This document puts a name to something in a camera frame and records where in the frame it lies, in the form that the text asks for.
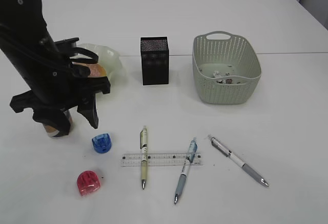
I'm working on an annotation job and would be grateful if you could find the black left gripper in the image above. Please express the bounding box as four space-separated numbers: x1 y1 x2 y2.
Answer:
9 52 110 135

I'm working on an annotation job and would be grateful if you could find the brown Nescafe coffee bottle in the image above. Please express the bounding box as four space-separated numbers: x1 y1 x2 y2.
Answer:
43 110 73 138

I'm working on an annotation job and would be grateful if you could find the sugared bread roll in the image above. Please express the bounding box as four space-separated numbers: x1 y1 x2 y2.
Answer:
87 64 107 78

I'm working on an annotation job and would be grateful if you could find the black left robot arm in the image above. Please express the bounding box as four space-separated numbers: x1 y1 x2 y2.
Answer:
1 0 110 134

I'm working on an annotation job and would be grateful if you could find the blue pencil sharpener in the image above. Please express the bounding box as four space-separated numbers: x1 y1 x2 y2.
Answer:
92 133 112 154

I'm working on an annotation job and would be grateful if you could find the red pencil sharpener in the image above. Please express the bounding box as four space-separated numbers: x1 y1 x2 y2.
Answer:
76 171 101 196

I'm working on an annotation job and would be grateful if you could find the cream patterned pen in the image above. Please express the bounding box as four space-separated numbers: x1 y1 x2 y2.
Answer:
140 126 148 190

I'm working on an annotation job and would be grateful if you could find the black mesh pen holder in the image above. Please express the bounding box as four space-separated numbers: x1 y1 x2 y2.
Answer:
140 36 169 86

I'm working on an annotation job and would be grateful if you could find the light blue pen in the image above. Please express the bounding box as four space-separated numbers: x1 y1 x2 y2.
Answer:
174 137 197 205

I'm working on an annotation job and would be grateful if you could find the white grey pen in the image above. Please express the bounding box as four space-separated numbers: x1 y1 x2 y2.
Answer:
208 134 270 188

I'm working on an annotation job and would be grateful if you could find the green plastic basket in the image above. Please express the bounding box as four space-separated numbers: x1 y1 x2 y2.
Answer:
192 31 262 105

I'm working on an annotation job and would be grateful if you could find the clear plastic ruler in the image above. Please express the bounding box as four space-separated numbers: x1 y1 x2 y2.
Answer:
120 152 203 168

